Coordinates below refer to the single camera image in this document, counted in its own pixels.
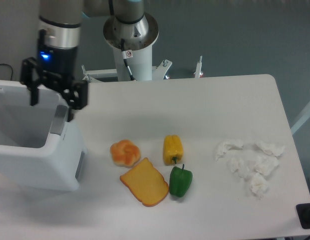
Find yellow bell pepper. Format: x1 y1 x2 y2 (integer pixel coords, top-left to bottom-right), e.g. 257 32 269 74
163 134 184 165

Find black device at edge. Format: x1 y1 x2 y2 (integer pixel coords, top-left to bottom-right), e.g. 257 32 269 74
296 203 310 229

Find crumpled white tissue middle left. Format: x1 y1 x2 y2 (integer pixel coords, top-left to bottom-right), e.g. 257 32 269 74
229 158 250 179

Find black floor cable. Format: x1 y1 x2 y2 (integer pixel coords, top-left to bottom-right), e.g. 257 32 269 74
0 63 14 80

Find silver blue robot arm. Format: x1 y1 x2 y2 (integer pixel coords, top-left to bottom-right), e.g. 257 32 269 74
20 0 144 121

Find crumpled white tissue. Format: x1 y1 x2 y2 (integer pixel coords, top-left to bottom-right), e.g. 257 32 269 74
229 158 250 179
255 140 285 157
214 139 244 161
254 156 279 177
249 172 268 200

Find green bell pepper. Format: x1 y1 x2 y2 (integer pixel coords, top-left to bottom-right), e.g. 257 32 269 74
169 164 193 198

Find white frame at right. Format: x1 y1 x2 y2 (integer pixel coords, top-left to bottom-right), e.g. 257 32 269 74
290 101 310 135

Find crumpled white tissue middle right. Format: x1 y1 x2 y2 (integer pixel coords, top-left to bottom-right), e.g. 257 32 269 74
254 156 279 177

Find crumpled white tissue top left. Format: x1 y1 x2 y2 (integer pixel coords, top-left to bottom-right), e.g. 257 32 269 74
214 139 244 161

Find crumpled white tissue top right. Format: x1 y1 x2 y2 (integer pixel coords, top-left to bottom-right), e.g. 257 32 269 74
255 140 285 157

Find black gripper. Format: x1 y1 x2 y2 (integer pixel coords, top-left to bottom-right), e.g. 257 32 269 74
20 29 89 122

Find crumpled white tissue bottom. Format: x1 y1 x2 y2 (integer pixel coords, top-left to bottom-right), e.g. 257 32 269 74
249 172 268 200

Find round knotted bread roll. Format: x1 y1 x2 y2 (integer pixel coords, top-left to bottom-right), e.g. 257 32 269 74
110 139 141 168

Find square toast bread slice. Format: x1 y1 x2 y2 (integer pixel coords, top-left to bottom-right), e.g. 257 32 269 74
120 158 169 207

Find white trash can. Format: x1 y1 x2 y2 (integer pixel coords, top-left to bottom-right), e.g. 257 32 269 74
0 80 87 191

